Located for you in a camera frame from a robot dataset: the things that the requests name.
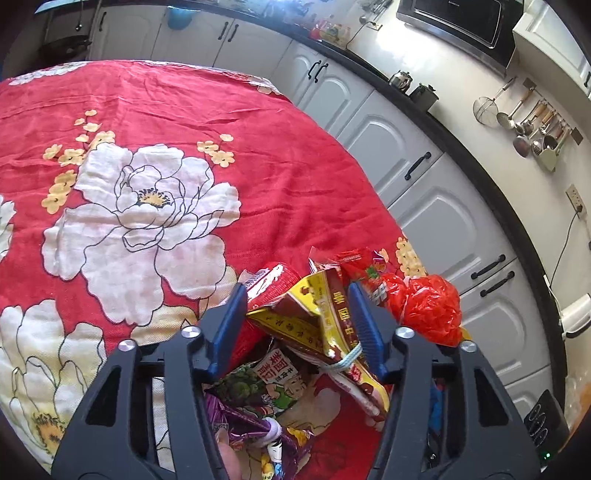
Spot purple snack packet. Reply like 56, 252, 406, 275
205, 392, 315, 480

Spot dark cooking pot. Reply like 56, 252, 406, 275
409, 82, 438, 112

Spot black steel wall appliance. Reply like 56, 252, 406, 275
396, 0, 517, 77

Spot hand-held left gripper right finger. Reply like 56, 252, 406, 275
346, 281, 541, 480

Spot white kitchen cabinets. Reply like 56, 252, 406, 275
88, 4, 555, 407

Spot black device with green light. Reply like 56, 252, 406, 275
524, 390, 571, 467

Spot light blue string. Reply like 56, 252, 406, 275
318, 344, 363, 372

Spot green black snack packet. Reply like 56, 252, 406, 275
217, 346, 315, 416

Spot red floral tablecloth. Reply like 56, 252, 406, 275
0, 60, 462, 480

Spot red plastic bag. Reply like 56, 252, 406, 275
385, 273, 463, 347

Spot group of condiment bottles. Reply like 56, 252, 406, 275
283, 9, 354, 47

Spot yellow red snack wrapper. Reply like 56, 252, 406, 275
247, 270, 393, 421

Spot white countertop appliance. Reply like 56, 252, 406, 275
556, 293, 591, 340

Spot black kitchen countertop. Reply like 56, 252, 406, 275
99, 0, 571, 411

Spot blue plastic container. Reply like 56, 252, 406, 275
166, 6, 195, 29

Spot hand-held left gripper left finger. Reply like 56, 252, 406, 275
51, 282, 250, 480

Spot row of hanging kitchen utensils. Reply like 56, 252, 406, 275
496, 78, 583, 174

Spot black power cable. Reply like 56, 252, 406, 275
550, 210, 583, 289

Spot wire mesh strainer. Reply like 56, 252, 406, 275
473, 76, 517, 125

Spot red printed snack packet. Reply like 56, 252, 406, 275
308, 247, 393, 305

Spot white wall cabinet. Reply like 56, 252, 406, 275
512, 0, 591, 99

